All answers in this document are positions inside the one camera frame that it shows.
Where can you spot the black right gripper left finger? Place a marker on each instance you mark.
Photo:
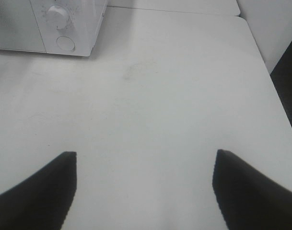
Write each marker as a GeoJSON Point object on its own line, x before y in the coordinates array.
{"type": "Point", "coordinates": [42, 201]}

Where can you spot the white microwave oven body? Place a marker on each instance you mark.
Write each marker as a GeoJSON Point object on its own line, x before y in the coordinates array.
{"type": "Point", "coordinates": [86, 17]}

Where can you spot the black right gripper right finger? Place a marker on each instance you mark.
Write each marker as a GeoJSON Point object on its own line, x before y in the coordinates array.
{"type": "Point", "coordinates": [247, 199]}

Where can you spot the round white door release button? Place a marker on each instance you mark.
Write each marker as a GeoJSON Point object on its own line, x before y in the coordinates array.
{"type": "Point", "coordinates": [65, 43]}

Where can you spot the white microwave door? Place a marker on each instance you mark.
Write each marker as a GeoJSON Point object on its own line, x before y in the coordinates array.
{"type": "Point", "coordinates": [18, 27]}

